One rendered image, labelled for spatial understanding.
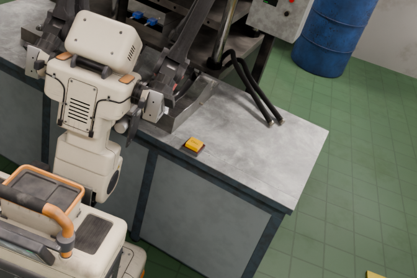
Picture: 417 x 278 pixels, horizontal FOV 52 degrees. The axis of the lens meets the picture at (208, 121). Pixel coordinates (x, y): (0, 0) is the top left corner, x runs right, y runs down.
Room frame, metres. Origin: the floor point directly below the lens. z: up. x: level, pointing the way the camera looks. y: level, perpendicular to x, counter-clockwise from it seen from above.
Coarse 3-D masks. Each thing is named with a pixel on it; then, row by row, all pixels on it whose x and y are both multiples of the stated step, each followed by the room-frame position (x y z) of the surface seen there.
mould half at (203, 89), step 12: (180, 84) 1.80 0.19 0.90; (192, 84) 1.81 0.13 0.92; (204, 84) 1.82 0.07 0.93; (216, 84) 1.98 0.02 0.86; (192, 96) 1.75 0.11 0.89; (204, 96) 1.83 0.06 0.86; (180, 108) 1.62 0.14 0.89; (192, 108) 1.71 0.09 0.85; (168, 120) 1.54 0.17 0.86; (180, 120) 1.60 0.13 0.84; (168, 132) 1.53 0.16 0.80
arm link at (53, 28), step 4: (52, 20) 1.35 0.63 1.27; (56, 20) 1.35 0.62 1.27; (60, 20) 1.36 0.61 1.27; (64, 20) 1.37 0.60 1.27; (48, 24) 1.33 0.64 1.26; (52, 24) 1.34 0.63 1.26; (56, 24) 1.34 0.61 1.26; (60, 24) 1.34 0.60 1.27; (64, 24) 1.35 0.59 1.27; (44, 28) 1.31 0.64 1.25; (48, 28) 1.32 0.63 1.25; (52, 28) 1.32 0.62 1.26; (56, 28) 1.32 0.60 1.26; (60, 28) 1.33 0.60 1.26; (48, 32) 1.30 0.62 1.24; (52, 32) 1.30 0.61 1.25; (56, 32) 1.31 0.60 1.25; (60, 32) 1.32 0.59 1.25; (60, 36) 1.32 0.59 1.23
